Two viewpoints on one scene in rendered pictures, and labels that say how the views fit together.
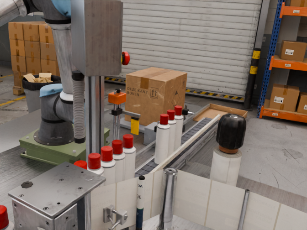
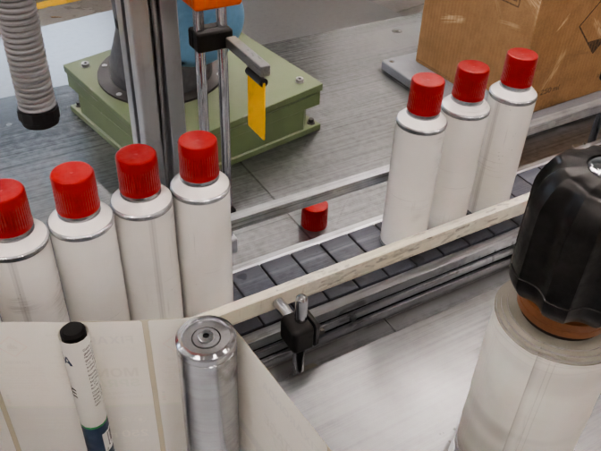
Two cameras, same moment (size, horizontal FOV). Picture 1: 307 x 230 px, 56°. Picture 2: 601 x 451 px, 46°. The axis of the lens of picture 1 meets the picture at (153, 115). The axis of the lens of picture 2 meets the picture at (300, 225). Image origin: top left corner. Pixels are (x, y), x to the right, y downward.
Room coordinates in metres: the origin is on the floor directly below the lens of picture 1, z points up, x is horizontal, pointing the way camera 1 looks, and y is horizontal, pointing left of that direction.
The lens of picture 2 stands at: (0.43, -0.25, 1.39)
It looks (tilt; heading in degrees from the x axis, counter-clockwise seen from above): 38 degrees down; 29
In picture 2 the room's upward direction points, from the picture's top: 3 degrees clockwise
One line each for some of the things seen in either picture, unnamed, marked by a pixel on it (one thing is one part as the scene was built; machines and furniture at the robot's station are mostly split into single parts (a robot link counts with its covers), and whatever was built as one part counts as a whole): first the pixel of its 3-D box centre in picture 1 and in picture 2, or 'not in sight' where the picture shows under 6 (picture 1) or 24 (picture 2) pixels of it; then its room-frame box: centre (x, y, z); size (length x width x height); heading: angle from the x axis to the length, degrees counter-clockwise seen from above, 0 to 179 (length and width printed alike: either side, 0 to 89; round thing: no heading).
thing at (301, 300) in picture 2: not in sight; (300, 340); (0.83, -0.03, 0.89); 0.03 x 0.03 x 0.12; 61
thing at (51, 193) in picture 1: (59, 185); not in sight; (0.46, 0.16, 1.14); 0.14 x 0.11 x 0.01; 151
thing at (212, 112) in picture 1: (220, 115); not in sight; (1.75, -0.43, 0.85); 0.30 x 0.26 x 0.04; 151
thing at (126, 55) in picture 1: (123, 58); not in sight; (0.80, 0.09, 1.33); 0.04 x 0.03 x 0.04; 26
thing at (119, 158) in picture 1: (116, 171); (148, 251); (0.78, 0.10, 0.98); 0.05 x 0.05 x 0.20
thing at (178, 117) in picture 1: (176, 129); (502, 137); (1.15, -0.10, 0.98); 0.05 x 0.05 x 0.20
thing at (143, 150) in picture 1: (166, 134); (461, 148); (1.15, -0.06, 0.96); 1.07 x 0.01 x 0.01; 151
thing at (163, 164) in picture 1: (180, 149); (495, 215); (1.11, -0.12, 0.91); 1.07 x 0.01 x 0.02; 151
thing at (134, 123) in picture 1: (134, 125); (256, 103); (0.88, 0.06, 1.09); 0.03 x 0.01 x 0.06; 61
